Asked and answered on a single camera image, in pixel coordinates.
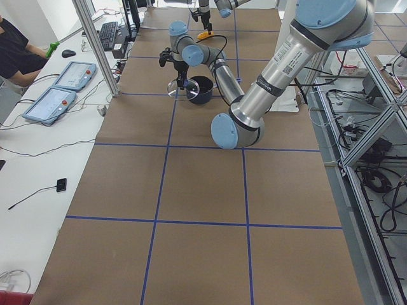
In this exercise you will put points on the lower blue teach pendant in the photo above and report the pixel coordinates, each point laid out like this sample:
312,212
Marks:
50,105

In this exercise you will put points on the aluminium frame post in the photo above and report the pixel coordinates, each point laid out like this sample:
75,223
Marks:
85,18

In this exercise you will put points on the dark blue saucepan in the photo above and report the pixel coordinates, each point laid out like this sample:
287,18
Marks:
206,90

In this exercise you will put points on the black computer mouse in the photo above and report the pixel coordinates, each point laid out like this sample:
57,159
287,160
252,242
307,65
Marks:
68,53

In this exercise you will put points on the small black puck device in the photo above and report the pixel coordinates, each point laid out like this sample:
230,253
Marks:
61,185

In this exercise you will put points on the blue teach pendant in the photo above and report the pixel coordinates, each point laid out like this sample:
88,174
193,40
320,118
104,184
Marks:
50,105
75,76

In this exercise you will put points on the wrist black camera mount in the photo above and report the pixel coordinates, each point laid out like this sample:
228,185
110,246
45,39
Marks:
195,14
165,56

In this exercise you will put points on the person in black shirt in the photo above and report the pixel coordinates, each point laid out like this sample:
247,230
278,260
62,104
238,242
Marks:
21,62

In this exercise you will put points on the glass pot lid blue knob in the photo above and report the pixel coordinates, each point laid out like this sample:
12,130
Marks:
183,90

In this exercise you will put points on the yellow corn cob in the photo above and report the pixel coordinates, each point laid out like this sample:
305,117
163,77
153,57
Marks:
205,35

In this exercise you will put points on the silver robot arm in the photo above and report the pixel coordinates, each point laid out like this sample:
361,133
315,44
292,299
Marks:
317,26
224,8

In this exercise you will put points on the black keyboard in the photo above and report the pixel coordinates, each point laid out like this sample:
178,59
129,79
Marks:
107,35

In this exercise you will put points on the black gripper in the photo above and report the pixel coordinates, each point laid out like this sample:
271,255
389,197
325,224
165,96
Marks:
180,66
203,13

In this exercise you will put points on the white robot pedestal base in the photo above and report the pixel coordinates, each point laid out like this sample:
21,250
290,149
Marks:
287,101

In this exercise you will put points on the upper blue teach pendant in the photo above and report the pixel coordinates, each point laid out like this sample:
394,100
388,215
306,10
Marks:
75,76

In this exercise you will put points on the aluminium frame rack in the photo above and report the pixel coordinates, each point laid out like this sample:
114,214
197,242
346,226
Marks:
357,105

